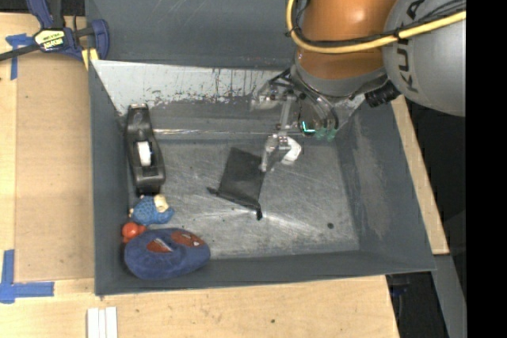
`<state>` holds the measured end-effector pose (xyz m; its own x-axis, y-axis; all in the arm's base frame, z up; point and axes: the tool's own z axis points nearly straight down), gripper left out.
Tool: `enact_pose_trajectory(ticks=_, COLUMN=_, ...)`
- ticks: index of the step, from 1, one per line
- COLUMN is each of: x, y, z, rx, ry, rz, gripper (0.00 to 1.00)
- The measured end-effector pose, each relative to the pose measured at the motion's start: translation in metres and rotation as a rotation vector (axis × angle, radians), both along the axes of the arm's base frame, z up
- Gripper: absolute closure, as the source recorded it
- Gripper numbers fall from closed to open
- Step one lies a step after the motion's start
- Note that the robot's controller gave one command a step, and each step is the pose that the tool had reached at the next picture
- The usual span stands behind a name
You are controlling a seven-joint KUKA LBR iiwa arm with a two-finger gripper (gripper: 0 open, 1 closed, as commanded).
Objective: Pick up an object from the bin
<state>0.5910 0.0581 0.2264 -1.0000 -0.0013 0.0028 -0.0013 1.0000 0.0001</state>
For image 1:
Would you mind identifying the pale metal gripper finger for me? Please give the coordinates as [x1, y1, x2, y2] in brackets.
[279, 135, 303, 165]
[259, 135, 280, 173]

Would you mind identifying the black cloth pouch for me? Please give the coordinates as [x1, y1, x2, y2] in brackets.
[206, 146, 266, 222]

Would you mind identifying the grey metal bin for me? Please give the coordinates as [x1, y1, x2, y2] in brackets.
[83, 0, 437, 296]

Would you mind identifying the black tape dispenser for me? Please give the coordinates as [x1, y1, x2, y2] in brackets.
[125, 102, 167, 196]

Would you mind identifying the blue toy with pale head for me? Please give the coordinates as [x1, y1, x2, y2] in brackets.
[129, 193, 176, 227]

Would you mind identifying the blue and red plush slipper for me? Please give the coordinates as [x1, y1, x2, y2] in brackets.
[123, 227, 212, 282]

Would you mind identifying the small red-orange toy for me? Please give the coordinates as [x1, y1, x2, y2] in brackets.
[120, 221, 146, 245]

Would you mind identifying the black cylinder on white bracket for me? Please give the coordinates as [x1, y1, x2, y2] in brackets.
[349, 81, 402, 109]

